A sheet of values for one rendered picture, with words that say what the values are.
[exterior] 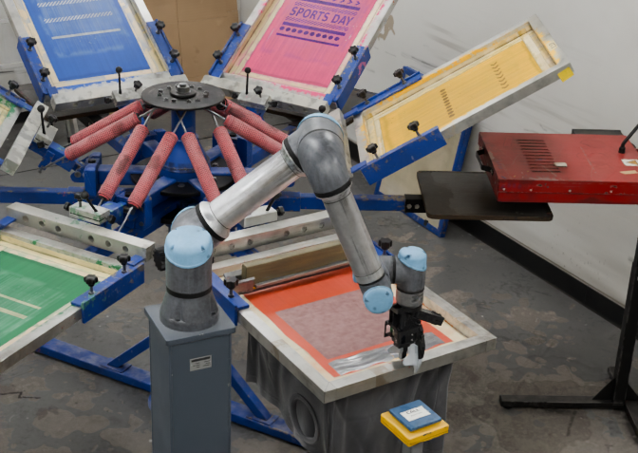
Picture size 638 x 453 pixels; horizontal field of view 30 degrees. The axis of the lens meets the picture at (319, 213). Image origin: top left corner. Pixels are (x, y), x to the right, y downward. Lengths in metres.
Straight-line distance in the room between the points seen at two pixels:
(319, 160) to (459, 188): 1.70
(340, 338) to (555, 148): 1.43
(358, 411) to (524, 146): 1.51
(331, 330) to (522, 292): 2.44
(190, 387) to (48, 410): 1.86
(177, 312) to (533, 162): 1.81
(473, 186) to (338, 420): 1.44
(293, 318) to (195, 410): 0.56
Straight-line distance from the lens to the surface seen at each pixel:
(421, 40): 6.44
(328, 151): 2.86
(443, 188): 4.49
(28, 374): 5.13
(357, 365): 3.34
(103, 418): 4.82
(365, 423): 3.45
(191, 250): 2.93
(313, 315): 3.58
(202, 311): 3.01
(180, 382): 3.07
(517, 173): 4.29
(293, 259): 3.70
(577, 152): 4.54
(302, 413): 3.50
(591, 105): 5.50
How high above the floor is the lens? 2.75
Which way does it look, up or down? 25 degrees down
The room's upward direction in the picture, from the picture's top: 2 degrees clockwise
